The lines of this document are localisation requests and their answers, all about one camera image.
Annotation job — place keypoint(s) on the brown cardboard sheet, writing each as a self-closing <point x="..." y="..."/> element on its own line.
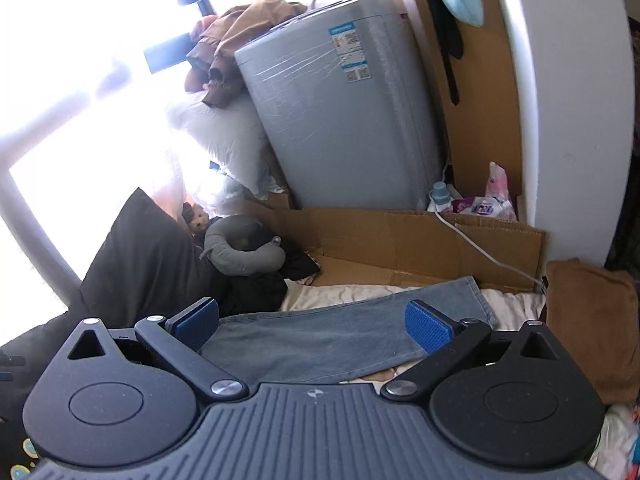
<point x="400" y="240"/>

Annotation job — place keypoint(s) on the small plush doll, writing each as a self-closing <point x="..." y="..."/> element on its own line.
<point x="200" y="220"/>

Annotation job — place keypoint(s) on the blue capped bottle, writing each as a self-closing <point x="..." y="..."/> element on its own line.
<point x="440" y="192"/>

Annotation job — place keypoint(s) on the blue denim pants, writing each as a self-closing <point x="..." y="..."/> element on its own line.
<point x="310" y="340"/>

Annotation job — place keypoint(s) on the black clothes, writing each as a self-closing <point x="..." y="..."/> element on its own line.
<point x="260" y="290"/>

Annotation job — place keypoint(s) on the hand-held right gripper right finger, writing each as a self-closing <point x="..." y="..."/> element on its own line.
<point x="430" y="330"/>

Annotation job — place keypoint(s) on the brown folded cloth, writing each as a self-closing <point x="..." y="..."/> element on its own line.
<point x="600" y="320"/>

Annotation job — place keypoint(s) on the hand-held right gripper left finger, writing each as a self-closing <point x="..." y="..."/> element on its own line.
<point x="195" y="322"/>

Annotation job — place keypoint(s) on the pink plastic bag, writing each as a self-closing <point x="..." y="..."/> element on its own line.
<point x="497" y="182"/>

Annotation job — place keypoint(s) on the white purple detergent pouch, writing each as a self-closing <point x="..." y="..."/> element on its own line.
<point x="480" y="207"/>

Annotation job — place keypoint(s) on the brown wooden board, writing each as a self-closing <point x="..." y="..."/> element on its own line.
<point x="485" y="110"/>

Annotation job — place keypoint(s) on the cream bear print bedsheet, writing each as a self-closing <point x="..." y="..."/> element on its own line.
<point x="320" y="295"/>

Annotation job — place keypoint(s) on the grey neck pillow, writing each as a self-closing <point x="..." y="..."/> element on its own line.
<point x="225" y="255"/>

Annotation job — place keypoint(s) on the clear plastic bag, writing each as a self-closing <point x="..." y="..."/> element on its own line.
<point x="225" y="135"/>

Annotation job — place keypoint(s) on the brown jacket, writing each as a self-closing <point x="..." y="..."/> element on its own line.
<point x="240" y="25"/>

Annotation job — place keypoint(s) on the dark grey pillow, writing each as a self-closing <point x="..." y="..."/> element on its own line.
<point x="140" y="260"/>

